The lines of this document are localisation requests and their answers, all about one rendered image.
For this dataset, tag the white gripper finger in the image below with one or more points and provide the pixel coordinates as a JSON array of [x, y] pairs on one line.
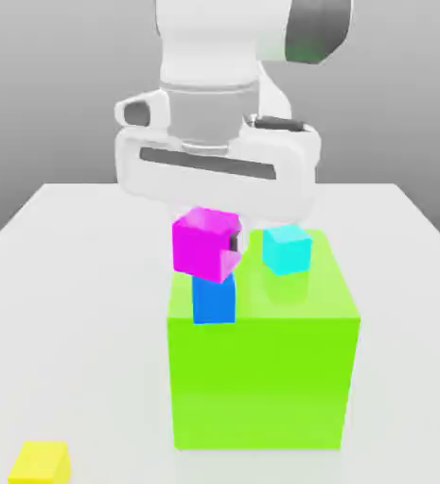
[[231, 261]]

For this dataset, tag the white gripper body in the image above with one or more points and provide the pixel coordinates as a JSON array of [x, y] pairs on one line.
[[219, 189]]

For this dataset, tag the small magenta cube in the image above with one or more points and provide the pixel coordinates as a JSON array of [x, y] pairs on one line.
[[198, 249]]

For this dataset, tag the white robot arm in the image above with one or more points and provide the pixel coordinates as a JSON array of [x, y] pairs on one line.
[[208, 45]]

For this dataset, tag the small blue cube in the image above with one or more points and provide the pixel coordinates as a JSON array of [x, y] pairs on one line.
[[214, 302]]

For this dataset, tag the small cyan cube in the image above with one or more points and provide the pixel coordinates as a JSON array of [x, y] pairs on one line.
[[285, 249]]

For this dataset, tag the small yellow cube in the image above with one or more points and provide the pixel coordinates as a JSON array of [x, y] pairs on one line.
[[39, 465]]

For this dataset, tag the large green box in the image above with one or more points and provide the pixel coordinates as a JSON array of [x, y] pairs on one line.
[[261, 378]]

